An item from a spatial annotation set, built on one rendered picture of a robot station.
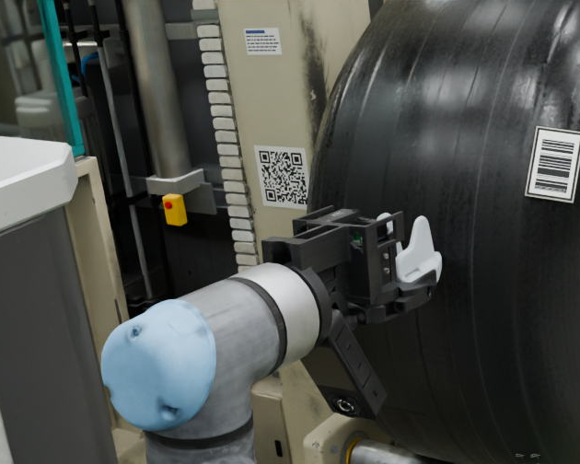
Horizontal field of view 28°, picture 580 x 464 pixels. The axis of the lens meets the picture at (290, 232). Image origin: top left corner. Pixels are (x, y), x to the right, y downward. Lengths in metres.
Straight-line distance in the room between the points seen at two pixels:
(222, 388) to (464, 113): 0.38
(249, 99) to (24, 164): 1.07
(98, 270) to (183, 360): 0.72
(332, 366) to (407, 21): 0.38
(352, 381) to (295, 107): 0.48
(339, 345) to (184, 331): 0.17
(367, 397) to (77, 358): 0.64
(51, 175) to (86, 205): 1.13
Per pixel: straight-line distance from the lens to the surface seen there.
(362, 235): 0.87
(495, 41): 1.05
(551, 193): 0.98
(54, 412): 0.29
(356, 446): 1.36
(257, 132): 1.35
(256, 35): 1.31
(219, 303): 0.77
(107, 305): 1.45
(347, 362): 0.89
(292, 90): 1.30
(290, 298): 0.81
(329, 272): 0.87
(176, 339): 0.73
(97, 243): 1.42
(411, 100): 1.06
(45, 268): 0.28
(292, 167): 1.33
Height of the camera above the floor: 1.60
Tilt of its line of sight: 19 degrees down
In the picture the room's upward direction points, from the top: 9 degrees counter-clockwise
